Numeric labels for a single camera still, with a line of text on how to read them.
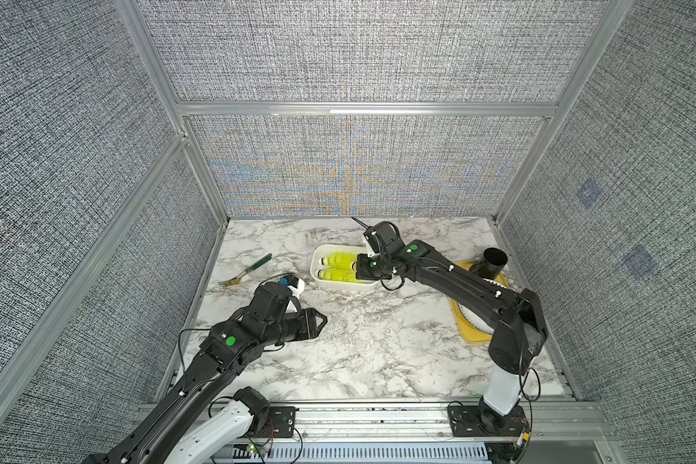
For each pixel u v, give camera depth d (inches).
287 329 22.7
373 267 28.3
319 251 40.5
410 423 29.4
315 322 26.1
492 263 37.4
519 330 18.7
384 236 25.5
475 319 20.5
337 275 39.0
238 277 39.9
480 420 25.7
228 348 18.3
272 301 20.0
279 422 29.0
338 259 40.3
